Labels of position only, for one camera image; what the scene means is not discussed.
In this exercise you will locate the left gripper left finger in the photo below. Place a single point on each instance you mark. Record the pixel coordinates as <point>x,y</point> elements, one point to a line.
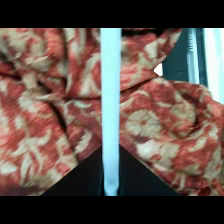
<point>86,180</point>

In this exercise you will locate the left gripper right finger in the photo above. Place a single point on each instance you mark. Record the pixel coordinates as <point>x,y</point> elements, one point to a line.
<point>140,180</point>

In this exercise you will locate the red patterned garment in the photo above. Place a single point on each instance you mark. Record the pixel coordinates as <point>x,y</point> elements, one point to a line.
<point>40,110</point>

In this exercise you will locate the pale blue strip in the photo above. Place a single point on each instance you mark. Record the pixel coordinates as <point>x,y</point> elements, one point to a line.
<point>110,100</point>

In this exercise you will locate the silver frame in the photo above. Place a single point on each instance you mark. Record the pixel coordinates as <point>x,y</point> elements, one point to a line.
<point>214,60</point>

